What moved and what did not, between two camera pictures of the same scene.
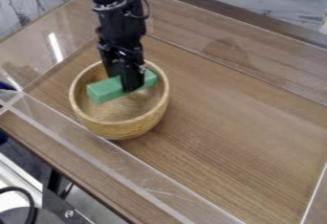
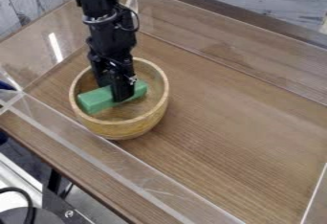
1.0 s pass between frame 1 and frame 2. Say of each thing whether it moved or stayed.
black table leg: stayed
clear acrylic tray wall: stayed
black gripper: moved
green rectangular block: moved
